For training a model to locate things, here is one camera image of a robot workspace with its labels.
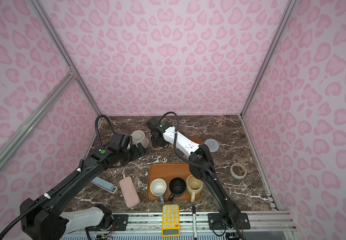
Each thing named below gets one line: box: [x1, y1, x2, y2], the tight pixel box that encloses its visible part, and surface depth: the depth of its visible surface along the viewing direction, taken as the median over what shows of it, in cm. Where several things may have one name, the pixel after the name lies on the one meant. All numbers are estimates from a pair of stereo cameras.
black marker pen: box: [192, 205, 198, 240], surface depth 74 cm
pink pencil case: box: [119, 176, 141, 209], surface depth 82 cm
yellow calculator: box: [162, 204, 181, 237], surface depth 75 cm
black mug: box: [168, 177, 186, 202], surface depth 78 cm
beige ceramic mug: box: [186, 174, 204, 203], surface depth 78 cm
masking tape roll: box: [230, 163, 247, 179], surface depth 92 cm
